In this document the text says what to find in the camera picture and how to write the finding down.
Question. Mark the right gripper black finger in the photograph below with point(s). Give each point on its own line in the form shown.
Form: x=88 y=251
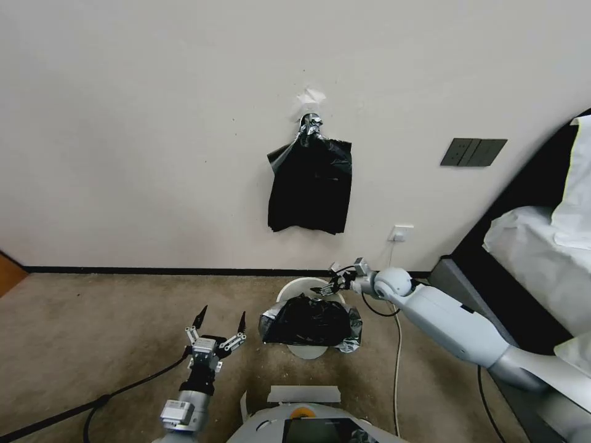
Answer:
x=323 y=290
x=335 y=268

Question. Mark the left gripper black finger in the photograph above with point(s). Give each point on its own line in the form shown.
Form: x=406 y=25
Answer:
x=200 y=318
x=241 y=325

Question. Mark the black trash bag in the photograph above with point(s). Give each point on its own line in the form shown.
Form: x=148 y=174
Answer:
x=309 y=323

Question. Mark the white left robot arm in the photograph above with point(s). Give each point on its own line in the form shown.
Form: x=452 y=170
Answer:
x=187 y=410

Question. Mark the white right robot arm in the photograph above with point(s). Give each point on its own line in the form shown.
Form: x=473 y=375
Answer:
x=443 y=318

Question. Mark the white round trash bin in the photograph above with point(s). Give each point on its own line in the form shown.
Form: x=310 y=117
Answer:
x=300 y=288

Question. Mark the hanging black trash bags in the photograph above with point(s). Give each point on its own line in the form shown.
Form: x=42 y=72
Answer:
x=311 y=189

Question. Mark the black baseboard strip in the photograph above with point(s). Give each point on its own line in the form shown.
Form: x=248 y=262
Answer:
x=161 y=269

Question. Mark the white robot front shell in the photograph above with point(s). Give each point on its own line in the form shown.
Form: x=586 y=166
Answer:
x=304 y=422

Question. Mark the grey bed base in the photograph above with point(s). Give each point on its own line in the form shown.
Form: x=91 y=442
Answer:
x=466 y=295

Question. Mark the white duvet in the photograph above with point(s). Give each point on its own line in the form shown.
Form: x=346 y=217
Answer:
x=535 y=258

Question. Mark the black bed headboard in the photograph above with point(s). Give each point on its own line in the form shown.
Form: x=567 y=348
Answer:
x=517 y=194

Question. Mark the brown wooden furniture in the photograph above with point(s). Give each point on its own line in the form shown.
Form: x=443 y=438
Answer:
x=10 y=274

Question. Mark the white pillow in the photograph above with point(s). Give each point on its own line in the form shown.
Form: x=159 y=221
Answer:
x=577 y=184

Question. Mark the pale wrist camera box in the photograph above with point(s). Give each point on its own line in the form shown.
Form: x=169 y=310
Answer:
x=204 y=346

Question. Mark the white wall socket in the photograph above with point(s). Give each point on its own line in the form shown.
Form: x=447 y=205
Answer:
x=401 y=233

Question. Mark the taped wall hook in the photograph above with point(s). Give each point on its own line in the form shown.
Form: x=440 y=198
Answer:
x=310 y=110

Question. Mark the dark wall switch panel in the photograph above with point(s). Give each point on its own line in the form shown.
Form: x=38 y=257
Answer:
x=473 y=152

